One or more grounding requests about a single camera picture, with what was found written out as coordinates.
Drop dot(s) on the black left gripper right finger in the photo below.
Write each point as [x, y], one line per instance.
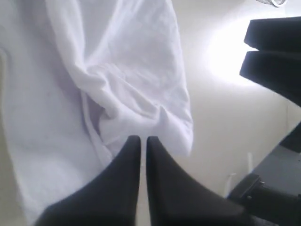
[177, 199]

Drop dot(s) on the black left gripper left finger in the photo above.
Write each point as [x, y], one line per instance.
[108, 200]

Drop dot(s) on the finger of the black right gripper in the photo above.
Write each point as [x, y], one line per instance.
[275, 34]

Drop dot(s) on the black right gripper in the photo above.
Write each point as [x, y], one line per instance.
[281, 73]

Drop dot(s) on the white t-shirt with red logo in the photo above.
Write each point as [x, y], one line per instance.
[78, 78]

